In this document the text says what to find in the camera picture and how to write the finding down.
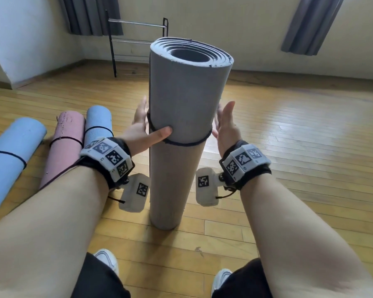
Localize black metal rack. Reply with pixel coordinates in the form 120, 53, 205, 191
105, 10, 169, 78

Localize slim blue rolled yoga mat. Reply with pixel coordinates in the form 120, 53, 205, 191
83, 105, 114, 146

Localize person's right forearm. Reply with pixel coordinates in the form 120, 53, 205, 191
239, 174, 373, 298

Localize person's left white shoe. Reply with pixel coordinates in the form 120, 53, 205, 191
93, 249, 119, 275

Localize thick light-blue rolled yoga mat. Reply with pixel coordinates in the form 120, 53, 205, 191
0, 117, 48, 227

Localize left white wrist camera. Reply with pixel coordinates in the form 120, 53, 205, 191
118, 173, 150, 213

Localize grey curtain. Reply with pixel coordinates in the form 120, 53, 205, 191
57, 0, 124, 36
281, 0, 345, 56

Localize left wrist marker band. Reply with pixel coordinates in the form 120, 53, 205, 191
76, 137, 136, 190

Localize person's black trousers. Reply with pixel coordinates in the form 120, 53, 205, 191
71, 252, 274, 298

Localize right wrist marker band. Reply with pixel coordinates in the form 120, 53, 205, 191
219, 140, 272, 191

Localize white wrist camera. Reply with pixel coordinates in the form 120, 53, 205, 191
118, 173, 150, 213
195, 167, 226, 207

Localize person's left hand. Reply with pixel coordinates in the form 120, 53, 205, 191
120, 96, 173, 157

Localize person's white shoe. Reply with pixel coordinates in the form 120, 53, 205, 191
211, 269, 234, 297
93, 249, 119, 275

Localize grey yoga mat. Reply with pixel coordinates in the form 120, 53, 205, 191
148, 37, 234, 231

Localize pink rolled yoga mat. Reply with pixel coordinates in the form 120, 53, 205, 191
39, 111, 86, 190

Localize person's right white shoe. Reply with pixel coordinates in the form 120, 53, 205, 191
211, 269, 234, 297

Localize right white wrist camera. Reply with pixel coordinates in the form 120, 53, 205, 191
195, 167, 226, 207

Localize person's left forearm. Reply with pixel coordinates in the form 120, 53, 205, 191
0, 166, 111, 298

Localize wrist marker band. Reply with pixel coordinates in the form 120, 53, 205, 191
219, 140, 272, 191
76, 137, 136, 190

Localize black elastic strap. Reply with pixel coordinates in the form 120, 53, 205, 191
147, 110, 213, 147
85, 126, 114, 137
0, 150, 27, 170
49, 136, 84, 149

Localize person's right hand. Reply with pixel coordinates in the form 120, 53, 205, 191
211, 101, 243, 159

